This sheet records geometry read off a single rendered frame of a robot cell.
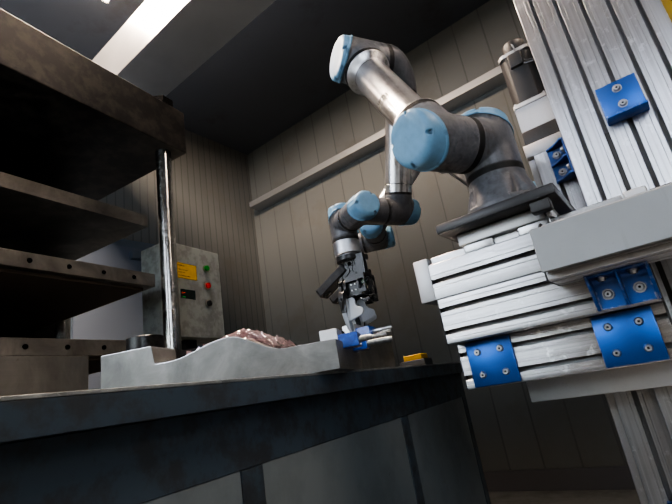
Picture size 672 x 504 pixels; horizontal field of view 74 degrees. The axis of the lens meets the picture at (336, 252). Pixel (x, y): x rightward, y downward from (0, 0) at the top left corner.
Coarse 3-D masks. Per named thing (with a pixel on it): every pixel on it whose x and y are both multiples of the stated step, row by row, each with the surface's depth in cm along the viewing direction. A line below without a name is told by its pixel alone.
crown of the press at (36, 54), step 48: (0, 48) 130; (48, 48) 144; (0, 96) 141; (48, 96) 144; (96, 96) 155; (144, 96) 175; (0, 144) 163; (48, 144) 167; (96, 144) 172; (144, 144) 176; (96, 192) 205
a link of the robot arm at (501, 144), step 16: (480, 112) 92; (496, 112) 92; (480, 128) 88; (496, 128) 90; (512, 128) 94; (480, 144) 88; (496, 144) 89; (512, 144) 90; (480, 160) 89; (496, 160) 89
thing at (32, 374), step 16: (0, 368) 57; (16, 368) 58; (32, 368) 60; (48, 368) 62; (64, 368) 64; (80, 368) 65; (0, 384) 56; (16, 384) 58; (32, 384) 59; (48, 384) 61; (64, 384) 63; (80, 384) 65
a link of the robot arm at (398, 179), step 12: (396, 48) 118; (396, 60) 117; (408, 60) 120; (396, 72) 118; (408, 72) 119; (408, 84) 120; (396, 168) 121; (396, 180) 122; (408, 180) 122; (396, 192) 122; (408, 192) 122; (396, 204) 121; (408, 204) 123; (396, 216) 121; (408, 216) 123
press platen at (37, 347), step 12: (0, 348) 117; (12, 348) 120; (24, 348) 124; (36, 348) 125; (48, 348) 127; (60, 348) 130; (72, 348) 133; (84, 348) 136; (96, 348) 140; (108, 348) 143; (120, 348) 147
